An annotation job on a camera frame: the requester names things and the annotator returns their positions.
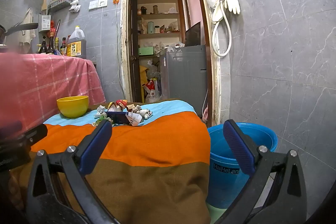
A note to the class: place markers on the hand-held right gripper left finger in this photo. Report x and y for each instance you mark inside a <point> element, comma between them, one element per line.
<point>95,145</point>

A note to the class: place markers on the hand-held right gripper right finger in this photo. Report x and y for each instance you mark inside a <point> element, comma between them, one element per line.
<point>240,148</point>

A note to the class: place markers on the dark blue snack packet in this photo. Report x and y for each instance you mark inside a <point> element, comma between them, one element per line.
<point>118,117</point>

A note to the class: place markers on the blue plastic bucket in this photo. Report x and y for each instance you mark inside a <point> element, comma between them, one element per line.
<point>223,187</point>

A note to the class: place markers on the pile of wrappers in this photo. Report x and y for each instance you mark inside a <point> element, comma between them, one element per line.
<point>136,115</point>

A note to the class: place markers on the yellow bowl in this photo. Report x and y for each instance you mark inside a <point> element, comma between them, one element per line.
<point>72,108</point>

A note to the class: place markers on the orange blue brown striped cloth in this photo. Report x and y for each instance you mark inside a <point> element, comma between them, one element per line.
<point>157,134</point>

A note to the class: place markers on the pink plaid cloth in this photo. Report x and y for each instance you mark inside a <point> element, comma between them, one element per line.
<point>52,77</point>

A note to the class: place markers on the white and red rice bag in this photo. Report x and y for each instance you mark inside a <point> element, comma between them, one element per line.
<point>151,92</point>

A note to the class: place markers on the yellow bag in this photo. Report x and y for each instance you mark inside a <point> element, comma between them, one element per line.
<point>143,74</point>

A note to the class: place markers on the small spray bottle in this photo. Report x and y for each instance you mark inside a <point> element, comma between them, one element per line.
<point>42,48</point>

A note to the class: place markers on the yellow capped bottle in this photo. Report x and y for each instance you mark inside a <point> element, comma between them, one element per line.
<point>57,47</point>

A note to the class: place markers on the large brown liquid jug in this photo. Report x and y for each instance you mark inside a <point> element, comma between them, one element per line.
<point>76,40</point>

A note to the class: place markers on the green box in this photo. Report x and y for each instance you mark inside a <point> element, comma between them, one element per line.
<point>146,51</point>

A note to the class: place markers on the dark brown door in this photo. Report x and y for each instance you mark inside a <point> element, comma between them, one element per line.
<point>135,43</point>

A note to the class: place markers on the black frying pan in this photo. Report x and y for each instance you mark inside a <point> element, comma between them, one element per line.
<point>23,27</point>

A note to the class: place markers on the red mesh bag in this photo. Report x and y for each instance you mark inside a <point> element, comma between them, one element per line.
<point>53,28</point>

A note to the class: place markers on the grey utensil holder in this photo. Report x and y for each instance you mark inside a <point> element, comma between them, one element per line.
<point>44,23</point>

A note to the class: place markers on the black flat monitor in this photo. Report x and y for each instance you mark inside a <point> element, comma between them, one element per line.
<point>193,35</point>

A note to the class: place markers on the cream hanging towel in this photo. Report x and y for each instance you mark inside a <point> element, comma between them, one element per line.
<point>27,19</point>

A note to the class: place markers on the green canister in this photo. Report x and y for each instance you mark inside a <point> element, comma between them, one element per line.
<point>150,27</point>

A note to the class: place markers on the small white jar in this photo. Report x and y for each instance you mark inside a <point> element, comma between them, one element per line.
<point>157,29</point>

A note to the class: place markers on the cream rubber glove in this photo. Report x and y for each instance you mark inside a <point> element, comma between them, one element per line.
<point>218,10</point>
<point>233,2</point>

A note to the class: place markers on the wooden cutting board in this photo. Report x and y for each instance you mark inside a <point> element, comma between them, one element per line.
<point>44,3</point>

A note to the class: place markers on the crumpled white plastic bag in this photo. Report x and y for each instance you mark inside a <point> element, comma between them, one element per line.
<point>74,5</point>

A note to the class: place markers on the dark pot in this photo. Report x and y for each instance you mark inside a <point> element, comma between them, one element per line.
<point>143,10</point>

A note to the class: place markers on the wooden shelf unit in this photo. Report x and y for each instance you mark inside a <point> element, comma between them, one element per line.
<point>162,14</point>

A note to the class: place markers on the brown jar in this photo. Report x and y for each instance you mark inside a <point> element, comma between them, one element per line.
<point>155,9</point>

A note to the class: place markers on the worn door frame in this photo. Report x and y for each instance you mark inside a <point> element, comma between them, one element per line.
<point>125,29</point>

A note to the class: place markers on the white wall switch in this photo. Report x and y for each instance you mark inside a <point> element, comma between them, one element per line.
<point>93,4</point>

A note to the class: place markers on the white wall socket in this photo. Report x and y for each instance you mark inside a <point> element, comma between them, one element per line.
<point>103,2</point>

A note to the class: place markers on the grey wall rack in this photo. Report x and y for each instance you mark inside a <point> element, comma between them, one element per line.
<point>60,3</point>

